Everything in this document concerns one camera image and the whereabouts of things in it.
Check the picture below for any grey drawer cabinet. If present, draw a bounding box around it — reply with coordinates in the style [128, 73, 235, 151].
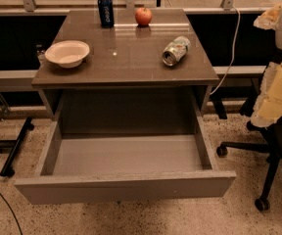
[32, 10, 217, 128]

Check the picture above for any blue pepsi can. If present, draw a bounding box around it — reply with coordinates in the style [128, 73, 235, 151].
[98, 0, 115, 28]

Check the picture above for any white cable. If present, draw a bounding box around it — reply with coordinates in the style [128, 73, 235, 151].
[209, 7, 242, 97]

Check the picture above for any black floor cable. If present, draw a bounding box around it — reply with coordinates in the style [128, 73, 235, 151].
[0, 169, 24, 235]

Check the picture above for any white bowl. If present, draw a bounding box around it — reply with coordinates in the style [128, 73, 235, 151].
[45, 40, 90, 69]

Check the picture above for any red apple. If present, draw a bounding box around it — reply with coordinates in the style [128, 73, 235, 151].
[135, 8, 153, 26]

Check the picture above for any grey top drawer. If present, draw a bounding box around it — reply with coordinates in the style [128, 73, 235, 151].
[15, 118, 236, 205]

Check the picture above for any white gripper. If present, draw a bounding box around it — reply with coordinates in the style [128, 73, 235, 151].
[251, 3, 282, 127]

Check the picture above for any black office chair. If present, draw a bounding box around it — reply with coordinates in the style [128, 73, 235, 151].
[216, 117, 282, 212]

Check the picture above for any green soda can lying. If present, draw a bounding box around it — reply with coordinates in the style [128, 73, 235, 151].
[163, 36, 191, 67]

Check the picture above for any black table foot bar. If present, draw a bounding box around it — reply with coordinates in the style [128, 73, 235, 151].
[0, 117, 34, 177]

